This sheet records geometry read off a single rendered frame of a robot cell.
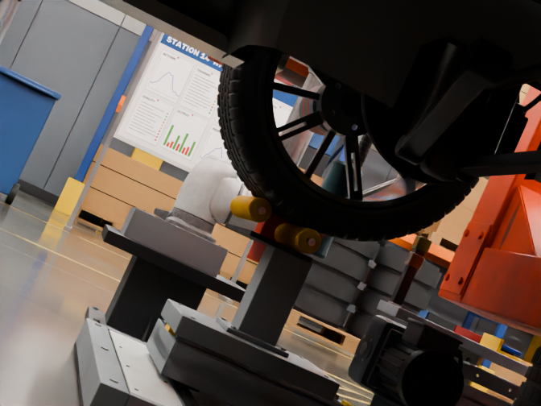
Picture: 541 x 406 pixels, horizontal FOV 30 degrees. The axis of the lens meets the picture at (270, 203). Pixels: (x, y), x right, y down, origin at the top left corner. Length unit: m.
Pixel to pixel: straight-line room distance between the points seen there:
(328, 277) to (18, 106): 3.32
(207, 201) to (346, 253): 6.32
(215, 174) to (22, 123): 5.01
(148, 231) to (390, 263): 6.73
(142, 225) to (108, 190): 8.58
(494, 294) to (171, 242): 1.18
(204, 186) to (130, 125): 5.14
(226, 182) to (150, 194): 8.49
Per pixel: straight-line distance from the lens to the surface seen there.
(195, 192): 3.35
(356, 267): 9.63
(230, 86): 2.30
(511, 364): 2.98
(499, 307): 2.46
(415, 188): 2.41
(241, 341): 2.27
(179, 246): 3.26
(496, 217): 2.69
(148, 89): 8.49
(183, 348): 2.22
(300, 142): 3.37
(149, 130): 8.46
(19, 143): 8.26
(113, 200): 11.83
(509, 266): 2.50
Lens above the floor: 0.40
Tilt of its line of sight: 3 degrees up
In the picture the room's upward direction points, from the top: 25 degrees clockwise
